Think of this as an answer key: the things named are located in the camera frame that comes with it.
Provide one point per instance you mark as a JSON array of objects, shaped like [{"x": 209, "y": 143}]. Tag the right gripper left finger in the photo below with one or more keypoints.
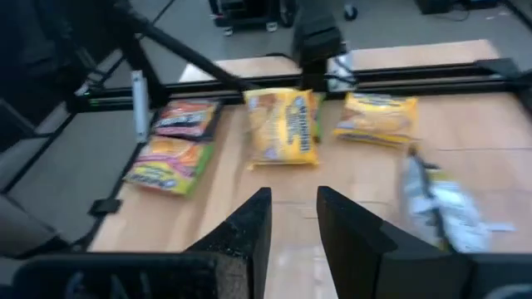
[{"x": 241, "y": 249}]

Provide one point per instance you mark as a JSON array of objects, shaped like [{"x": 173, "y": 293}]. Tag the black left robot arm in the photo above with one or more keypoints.
[{"x": 318, "y": 41}]

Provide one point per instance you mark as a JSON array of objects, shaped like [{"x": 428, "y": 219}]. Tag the black wheeled cart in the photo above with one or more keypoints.
[{"x": 245, "y": 12}]

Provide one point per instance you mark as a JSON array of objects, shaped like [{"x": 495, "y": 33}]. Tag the yellow Creamy Chicken ramen packet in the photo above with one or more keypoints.
[
  {"x": 282, "y": 126},
  {"x": 376, "y": 118}
]

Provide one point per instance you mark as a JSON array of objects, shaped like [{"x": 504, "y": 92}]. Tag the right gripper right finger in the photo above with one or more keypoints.
[{"x": 361, "y": 257}]

